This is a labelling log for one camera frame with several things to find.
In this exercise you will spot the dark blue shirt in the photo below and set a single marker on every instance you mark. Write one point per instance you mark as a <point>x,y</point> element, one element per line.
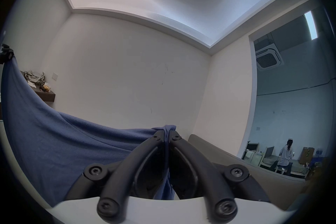
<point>52,144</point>

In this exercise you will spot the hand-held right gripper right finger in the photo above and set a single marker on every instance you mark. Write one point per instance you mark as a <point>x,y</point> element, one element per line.
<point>210,178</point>

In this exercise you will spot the dark wall shelf with clutter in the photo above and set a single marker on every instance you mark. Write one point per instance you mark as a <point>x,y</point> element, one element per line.
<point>43,87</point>

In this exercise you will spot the brown wooden cabinet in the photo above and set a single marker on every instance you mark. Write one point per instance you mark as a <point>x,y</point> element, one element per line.
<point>307,156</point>

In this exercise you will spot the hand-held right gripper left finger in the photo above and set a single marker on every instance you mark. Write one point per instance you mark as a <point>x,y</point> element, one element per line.
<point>123,175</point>

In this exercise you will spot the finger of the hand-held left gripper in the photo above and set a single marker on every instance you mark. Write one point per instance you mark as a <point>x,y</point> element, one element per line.
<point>5,54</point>

